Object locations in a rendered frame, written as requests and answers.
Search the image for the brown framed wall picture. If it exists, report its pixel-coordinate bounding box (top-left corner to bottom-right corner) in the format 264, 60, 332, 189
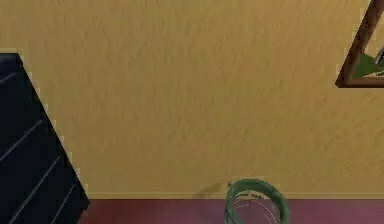
334, 0, 384, 89

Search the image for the black chest of drawers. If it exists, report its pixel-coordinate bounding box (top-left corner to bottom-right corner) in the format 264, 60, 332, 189
0, 52, 90, 224

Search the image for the green round bin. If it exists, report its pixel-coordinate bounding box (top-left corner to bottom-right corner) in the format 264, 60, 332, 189
225, 178, 291, 224

